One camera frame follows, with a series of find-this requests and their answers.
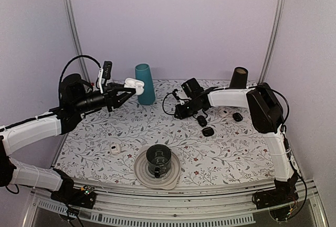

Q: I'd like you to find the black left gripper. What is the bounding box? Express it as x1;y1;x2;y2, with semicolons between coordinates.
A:
73;82;135;114

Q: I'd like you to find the white earbuds charging case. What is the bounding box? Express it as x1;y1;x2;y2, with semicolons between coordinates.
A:
124;78;145;96

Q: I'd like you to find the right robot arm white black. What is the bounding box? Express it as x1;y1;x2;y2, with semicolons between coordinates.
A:
173;78;298;204

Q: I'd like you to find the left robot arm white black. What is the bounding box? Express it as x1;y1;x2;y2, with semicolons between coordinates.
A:
1;73;145;203

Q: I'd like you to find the black earbud case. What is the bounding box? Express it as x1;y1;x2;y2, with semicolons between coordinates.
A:
202;127;214;137

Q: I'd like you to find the small white earbud case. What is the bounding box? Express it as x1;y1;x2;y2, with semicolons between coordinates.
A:
109;143;121;155

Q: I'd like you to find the black cylindrical object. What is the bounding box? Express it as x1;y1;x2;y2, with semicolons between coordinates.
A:
233;113;243;122
197;115;207;127

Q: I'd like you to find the teal plastic cup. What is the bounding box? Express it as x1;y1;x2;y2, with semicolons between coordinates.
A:
135;63;155;105

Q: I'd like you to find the white floral table mat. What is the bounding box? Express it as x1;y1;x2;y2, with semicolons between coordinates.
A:
55;80;274;187

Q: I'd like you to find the dark brown plastic cup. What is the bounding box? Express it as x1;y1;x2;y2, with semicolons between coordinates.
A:
229;67;248;89

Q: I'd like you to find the dark green glass mug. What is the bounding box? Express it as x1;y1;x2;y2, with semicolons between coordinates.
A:
146;144;172;178

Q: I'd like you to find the beige round plate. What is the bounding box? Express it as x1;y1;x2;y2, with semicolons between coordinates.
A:
134;147;182;190

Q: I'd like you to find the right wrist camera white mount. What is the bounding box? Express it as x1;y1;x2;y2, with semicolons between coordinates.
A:
172;89;190;105

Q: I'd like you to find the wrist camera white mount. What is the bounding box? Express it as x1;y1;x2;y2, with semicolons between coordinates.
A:
172;89;190;105
96;61;112;93

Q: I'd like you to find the black right camera cable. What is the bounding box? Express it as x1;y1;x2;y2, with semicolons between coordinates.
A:
162;92;179;116

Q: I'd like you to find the black camera cable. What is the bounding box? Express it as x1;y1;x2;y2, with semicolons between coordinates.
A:
162;92;179;116
59;55;102;86

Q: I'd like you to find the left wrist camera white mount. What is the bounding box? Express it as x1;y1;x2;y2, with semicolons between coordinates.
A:
96;61;112;93

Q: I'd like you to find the black left camera cable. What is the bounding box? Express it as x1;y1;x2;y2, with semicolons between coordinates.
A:
59;55;102;86

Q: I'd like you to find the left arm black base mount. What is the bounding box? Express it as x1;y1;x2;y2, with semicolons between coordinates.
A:
50;183;97;209

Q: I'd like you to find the left aluminium frame post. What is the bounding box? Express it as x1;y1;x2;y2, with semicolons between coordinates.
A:
59;0;91;88

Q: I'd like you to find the aluminium frame post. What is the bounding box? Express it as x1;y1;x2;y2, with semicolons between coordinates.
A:
257;0;285;83
59;0;91;88

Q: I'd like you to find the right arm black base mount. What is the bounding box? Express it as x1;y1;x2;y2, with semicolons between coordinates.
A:
251;184;299;209

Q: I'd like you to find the aluminium front rail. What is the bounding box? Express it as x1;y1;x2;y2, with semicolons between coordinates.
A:
23;179;329;226

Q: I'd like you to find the right aluminium frame post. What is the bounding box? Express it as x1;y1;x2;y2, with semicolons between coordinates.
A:
257;0;285;83

